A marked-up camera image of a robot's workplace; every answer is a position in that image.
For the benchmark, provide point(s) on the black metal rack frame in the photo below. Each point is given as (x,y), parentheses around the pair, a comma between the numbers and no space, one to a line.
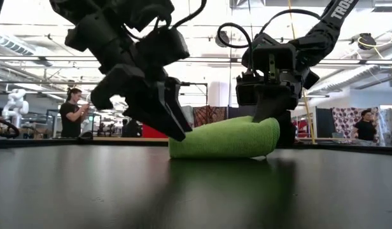
(196,83)

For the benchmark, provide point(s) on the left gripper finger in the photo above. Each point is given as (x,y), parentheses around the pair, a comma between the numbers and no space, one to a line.
(161,111)
(116,81)

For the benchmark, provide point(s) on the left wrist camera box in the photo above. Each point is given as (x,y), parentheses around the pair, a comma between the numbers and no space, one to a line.
(164,47)

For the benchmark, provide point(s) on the white robot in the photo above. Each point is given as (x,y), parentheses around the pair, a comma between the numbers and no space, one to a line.
(16,105)

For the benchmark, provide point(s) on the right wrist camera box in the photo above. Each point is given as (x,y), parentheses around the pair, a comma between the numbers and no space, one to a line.
(248,92)

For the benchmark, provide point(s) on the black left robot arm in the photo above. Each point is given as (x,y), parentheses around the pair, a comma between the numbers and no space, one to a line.
(94,28)

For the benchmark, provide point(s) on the red cabinet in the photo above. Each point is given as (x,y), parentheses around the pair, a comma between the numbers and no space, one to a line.
(153,132)

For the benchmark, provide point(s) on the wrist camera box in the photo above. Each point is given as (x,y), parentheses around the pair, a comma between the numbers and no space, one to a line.
(164,47)
(248,92)

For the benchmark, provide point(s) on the floral patterned cloth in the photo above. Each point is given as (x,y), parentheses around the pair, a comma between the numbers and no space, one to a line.
(345,121)

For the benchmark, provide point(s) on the green towel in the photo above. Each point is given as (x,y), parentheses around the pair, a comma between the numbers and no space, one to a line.
(221,140)

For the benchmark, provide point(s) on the dark partition panel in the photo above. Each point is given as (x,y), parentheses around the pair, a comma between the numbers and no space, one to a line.
(323,122)

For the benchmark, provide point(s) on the person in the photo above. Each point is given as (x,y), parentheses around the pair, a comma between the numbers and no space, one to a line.
(70,117)
(365,127)

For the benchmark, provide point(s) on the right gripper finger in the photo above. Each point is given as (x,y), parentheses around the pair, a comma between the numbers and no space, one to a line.
(274,101)
(286,130)

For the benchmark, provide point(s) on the dark red patterned cloth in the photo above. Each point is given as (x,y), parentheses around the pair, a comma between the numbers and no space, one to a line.
(210,115)

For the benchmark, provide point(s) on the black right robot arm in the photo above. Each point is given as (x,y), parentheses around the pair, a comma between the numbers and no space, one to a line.
(323,31)

